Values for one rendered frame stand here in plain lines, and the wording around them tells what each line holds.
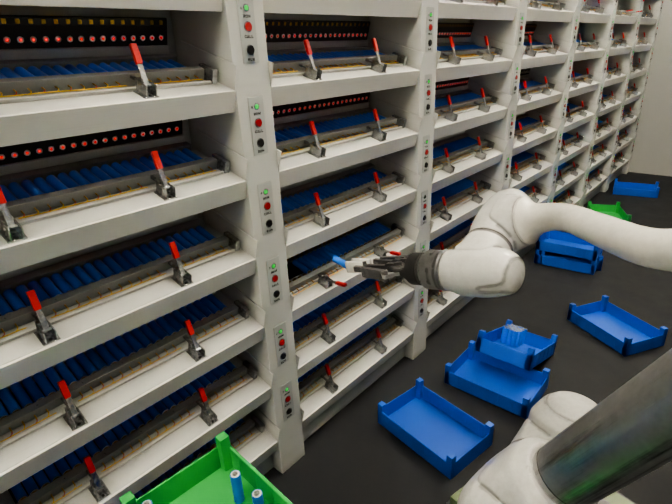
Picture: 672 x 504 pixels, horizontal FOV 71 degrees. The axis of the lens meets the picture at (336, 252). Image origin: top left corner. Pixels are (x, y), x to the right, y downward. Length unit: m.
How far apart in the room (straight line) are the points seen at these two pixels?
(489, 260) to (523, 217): 0.13
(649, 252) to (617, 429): 0.27
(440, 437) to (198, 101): 1.20
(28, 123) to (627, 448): 0.95
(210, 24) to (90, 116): 0.33
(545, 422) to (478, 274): 0.31
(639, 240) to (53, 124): 0.92
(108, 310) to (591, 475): 0.85
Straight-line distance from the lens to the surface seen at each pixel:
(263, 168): 1.09
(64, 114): 0.88
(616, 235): 0.89
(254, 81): 1.07
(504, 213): 1.04
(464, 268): 0.97
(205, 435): 1.24
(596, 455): 0.78
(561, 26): 2.86
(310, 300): 1.31
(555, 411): 1.03
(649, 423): 0.72
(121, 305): 1.00
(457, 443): 1.61
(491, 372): 1.91
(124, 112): 0.92
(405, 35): 1.59
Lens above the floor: 1.14
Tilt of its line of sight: 23 degrees down
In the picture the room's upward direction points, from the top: 3 degrees counter-clockwise
